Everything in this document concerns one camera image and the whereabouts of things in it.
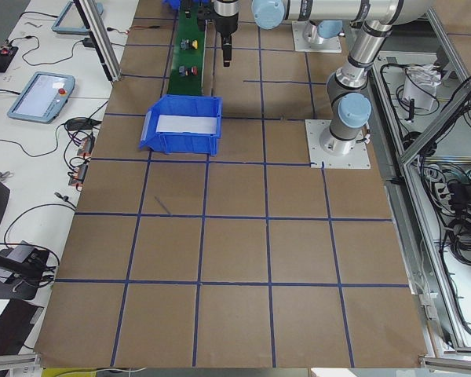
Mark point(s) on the black monitor stand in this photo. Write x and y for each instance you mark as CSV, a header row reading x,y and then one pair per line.
x,y
23,268

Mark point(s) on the white foam pad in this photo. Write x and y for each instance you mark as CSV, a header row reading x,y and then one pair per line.
x,y
186,124

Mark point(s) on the white crumpled bag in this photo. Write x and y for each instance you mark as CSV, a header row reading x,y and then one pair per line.
x,y
420,86

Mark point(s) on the teach pendant tablet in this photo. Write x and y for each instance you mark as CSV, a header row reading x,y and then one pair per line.
x,y
43,97
69,21

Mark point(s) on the blue plastic bin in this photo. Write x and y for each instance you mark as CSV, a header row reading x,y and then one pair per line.
x,y
185,142

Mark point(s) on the yellow push button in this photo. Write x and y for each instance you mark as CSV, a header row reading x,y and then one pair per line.
x,y
188,44

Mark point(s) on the aluminium frame post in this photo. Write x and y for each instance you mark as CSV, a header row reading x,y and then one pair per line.
x,y
87,10

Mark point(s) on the far teach pendant tablet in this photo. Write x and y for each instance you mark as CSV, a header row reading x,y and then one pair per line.
x,y
69,21

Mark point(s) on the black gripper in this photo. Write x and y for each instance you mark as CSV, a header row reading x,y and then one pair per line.
x,y
225,21

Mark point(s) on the near teach pendant tablet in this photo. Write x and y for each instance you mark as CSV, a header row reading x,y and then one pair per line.
x,y
43,97

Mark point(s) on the far blue bin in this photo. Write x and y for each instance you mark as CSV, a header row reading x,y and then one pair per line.
x,y
173,4

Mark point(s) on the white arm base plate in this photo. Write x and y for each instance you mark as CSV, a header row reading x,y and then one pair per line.
x,y
329,153

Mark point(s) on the green conveyor belt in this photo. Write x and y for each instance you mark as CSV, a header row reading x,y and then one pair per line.
x,y
187,27

